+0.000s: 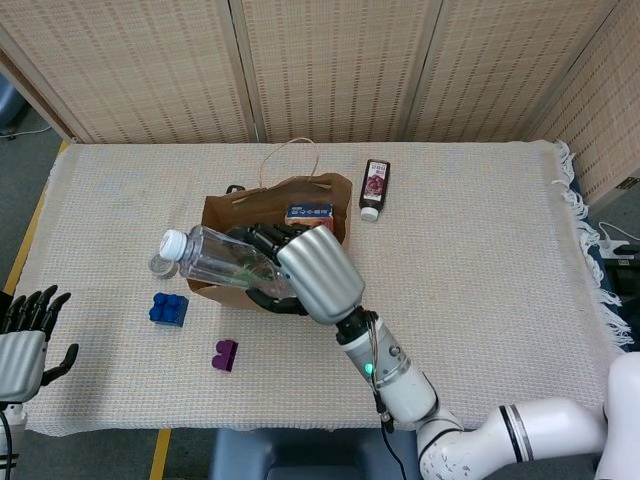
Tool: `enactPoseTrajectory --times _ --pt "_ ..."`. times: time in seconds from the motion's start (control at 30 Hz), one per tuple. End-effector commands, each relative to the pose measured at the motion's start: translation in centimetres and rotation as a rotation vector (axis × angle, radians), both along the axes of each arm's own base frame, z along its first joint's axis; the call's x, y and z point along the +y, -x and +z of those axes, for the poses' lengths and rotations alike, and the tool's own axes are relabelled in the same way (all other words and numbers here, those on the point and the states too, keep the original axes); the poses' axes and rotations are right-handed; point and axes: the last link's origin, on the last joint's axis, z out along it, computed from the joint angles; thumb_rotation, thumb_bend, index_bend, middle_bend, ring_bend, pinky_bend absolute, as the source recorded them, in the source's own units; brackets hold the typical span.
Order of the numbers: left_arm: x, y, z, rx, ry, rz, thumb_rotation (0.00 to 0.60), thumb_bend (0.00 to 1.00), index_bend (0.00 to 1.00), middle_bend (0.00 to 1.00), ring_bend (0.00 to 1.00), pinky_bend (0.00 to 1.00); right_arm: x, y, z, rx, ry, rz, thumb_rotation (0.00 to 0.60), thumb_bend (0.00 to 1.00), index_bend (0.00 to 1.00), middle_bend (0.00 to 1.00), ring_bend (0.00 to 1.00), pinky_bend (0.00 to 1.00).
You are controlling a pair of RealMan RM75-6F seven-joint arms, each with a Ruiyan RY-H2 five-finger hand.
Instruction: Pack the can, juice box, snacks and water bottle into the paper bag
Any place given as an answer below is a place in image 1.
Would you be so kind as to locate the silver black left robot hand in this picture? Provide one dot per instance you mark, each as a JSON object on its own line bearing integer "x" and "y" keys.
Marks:
{"x": 17, "y": 365}

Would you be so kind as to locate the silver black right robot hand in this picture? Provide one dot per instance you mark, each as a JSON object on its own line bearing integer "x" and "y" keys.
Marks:
{"x": 320, "y": 270}

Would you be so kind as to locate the blue orange biscuit box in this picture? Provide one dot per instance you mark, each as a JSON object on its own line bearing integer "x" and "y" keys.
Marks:
{"x": 310, "y": 215}

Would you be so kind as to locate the clear plastic water bottle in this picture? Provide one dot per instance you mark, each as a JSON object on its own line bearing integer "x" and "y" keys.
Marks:
{"x": 215, "y": 260}

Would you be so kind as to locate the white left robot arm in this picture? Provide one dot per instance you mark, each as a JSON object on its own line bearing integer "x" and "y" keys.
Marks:
{"x": 12, "y": 415}

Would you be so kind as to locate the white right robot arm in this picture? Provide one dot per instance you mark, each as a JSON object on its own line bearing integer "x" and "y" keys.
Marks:
{"x": 410, "y": 390}

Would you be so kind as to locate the dark juice bottle white cap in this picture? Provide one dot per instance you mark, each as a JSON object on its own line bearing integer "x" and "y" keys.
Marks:
{"x": 374, "y": 187}

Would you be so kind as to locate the brown paper bag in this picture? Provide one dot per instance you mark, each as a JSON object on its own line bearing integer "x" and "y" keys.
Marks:
{"x": 235, "y": 210}

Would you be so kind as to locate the small black object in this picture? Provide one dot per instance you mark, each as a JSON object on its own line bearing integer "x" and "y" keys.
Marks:
{"x": 233, "y": 189}

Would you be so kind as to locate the purple toy brick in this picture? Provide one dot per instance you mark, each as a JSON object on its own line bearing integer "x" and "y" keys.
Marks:
{"x": 225, "y": 356}

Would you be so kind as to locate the blue toy brick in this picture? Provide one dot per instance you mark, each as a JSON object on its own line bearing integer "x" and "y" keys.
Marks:
{"x": 169, "y": 310}

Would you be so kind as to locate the white woven tablecloth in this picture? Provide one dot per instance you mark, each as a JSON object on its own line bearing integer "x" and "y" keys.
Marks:
{"x": 475, "y": 250}

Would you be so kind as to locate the blue padded chair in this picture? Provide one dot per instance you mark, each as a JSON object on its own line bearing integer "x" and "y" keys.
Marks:
{"x": 300, "y": 455}

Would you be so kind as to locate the beige bamboo folding screen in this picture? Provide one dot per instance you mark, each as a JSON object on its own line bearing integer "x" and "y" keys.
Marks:
{"x": 330, "y": 70}

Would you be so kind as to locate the blue grey office chair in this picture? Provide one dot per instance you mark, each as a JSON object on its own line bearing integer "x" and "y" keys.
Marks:
{"x": 9, "y": 107}

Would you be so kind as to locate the white power strip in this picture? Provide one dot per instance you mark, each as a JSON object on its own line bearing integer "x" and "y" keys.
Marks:
{"x": 612, "y": 245}

